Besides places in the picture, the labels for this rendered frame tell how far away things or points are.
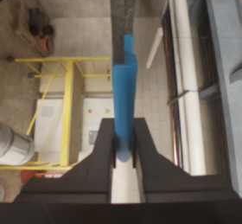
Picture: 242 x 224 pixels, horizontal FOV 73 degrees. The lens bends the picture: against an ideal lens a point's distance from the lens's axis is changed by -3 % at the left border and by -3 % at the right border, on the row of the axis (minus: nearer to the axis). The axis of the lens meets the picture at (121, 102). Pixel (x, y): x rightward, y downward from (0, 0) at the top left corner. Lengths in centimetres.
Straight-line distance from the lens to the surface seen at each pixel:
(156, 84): 457
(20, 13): 417
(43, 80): 453
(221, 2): 414
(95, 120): 385
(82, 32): 529
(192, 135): 316
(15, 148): 47
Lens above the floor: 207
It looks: level
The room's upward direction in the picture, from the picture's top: 89 degrees clockwise
